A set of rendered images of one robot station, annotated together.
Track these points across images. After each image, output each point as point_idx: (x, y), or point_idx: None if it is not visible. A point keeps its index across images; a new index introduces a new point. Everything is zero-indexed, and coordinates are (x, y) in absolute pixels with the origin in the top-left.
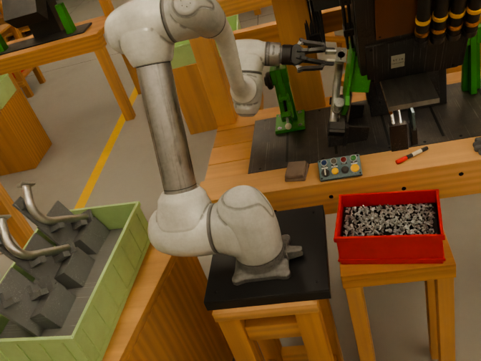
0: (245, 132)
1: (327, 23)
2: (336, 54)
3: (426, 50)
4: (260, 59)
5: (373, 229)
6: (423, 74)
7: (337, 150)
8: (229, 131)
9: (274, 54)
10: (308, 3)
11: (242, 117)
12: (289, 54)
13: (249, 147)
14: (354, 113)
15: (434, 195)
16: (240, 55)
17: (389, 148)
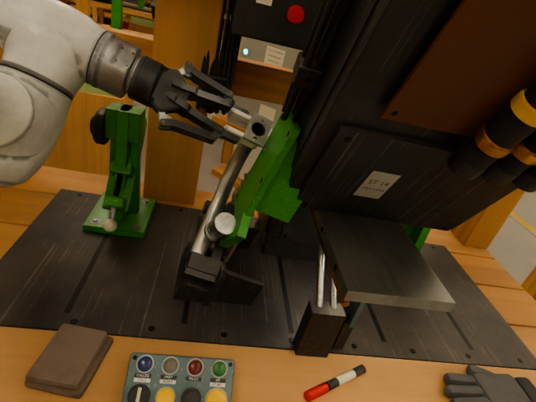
0: (32, 203)
1: (238, 80)
2: (249, 124)
3: (439, 186)
4: (76, 59)
5: None
6: (396, 226)
7: (188, 313)
8: (1, 191)
9: (116, 62)
10: (222, 22)
11: (46, 173)
12: (151, 80)
13: (13, 241)
14: None
15: None
16: (21, 24)
17: (291, 344)
